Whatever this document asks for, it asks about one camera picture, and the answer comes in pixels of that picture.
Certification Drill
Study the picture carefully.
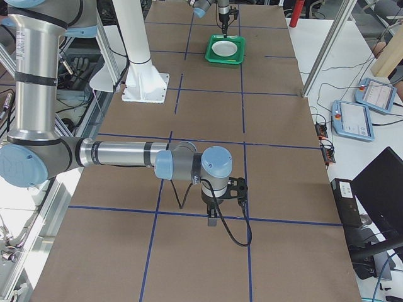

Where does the white pedestal column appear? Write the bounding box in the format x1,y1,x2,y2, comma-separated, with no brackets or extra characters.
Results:
113,0,169,104

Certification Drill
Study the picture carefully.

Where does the upper orange black connector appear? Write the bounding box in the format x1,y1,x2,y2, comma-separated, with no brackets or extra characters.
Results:
314,123,328,140

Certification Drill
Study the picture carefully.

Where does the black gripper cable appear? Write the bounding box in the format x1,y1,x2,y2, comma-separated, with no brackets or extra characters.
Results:
169,177,253,247

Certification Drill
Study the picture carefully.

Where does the brown paper table cover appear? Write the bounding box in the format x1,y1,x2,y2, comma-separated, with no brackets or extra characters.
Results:
30,3,363,302

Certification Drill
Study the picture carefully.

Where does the aluminium frame post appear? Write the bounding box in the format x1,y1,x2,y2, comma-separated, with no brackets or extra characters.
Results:
302,0,357,97

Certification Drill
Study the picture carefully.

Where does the red cylinder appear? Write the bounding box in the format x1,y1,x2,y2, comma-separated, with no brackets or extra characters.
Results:
289,0,305,28

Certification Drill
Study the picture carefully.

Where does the green plastic tray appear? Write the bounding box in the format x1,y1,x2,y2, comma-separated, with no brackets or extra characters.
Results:
205,35,246,65

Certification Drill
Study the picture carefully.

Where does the black monitor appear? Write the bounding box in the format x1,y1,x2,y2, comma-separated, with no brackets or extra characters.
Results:
351,147,402,260

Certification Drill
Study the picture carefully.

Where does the lower orange black connector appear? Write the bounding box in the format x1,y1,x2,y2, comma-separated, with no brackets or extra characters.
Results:
321,145,336,165

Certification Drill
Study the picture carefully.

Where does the orange black connector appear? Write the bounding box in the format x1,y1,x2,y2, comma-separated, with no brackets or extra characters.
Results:
314,123,328,140
321,145,336,165

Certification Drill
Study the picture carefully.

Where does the blue teach pendant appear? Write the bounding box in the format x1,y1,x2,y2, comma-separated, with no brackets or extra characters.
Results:
355,78,397,115
332,100,375,142

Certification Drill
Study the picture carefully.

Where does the near blue teach pendant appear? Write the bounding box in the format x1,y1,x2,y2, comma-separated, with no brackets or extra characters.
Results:
332,100,375,142

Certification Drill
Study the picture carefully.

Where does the black computer box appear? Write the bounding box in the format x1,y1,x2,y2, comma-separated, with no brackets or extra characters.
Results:
331,178,363,228

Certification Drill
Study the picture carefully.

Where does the wooden beam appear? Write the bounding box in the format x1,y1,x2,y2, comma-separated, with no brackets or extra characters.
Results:
371,26,402,77

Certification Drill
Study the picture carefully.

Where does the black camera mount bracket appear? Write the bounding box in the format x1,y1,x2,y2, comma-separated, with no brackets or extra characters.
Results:
222,177,248,202

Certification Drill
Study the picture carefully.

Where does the far blue teach pendant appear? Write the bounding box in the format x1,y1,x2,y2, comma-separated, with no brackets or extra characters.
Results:
355,78,397,115

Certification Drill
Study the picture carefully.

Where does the white round plate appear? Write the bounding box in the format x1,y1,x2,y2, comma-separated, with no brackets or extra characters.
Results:
212,40,238,57

